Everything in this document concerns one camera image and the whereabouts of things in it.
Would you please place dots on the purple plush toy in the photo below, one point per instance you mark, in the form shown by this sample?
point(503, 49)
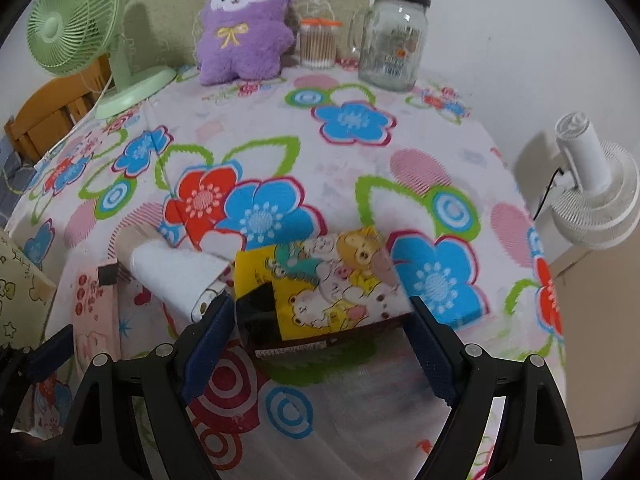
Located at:
point(240, 45)

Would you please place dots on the cotton swab jar orange lid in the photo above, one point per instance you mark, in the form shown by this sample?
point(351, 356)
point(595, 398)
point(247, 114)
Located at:
point(318, 47)

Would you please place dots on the white standing fan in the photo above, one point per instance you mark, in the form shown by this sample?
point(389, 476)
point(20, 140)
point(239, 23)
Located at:
point(590, 160)

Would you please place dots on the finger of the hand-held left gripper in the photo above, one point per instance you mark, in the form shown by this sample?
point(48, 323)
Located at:
point(50, 355)

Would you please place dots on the wooden chair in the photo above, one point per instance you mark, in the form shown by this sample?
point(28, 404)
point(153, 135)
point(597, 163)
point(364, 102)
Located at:
point(45, 110)

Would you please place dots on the green desk fan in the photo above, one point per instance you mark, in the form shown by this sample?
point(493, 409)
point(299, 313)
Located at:
point(65, 25)

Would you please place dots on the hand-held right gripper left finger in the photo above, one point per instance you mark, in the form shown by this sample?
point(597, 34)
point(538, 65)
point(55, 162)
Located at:
point(207, 347)

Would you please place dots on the beige door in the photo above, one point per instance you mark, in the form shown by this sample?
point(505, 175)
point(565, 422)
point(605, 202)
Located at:
point(600, 335)

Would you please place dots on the grey plaid bedding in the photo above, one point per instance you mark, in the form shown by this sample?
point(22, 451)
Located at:
point(10, 185)

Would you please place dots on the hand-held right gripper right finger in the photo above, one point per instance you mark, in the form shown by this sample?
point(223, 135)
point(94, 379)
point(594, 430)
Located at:
point(432, 357)

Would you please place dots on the pink printed packet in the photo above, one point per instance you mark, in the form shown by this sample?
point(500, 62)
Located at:
point(95, 321)

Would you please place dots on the white bag roll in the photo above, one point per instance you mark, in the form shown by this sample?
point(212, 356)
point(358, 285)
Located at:
point(170, 266)

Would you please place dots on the yellow printed storage box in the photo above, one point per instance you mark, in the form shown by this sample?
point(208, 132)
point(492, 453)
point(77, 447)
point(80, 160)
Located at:
point(20, 290)

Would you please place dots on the yellow cartoon packet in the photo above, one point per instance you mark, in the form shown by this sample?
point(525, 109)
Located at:
point(330, 280)

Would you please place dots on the glass jar with green lid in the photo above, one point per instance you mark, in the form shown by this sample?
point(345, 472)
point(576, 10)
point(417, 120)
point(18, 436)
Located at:
point(392, 52)

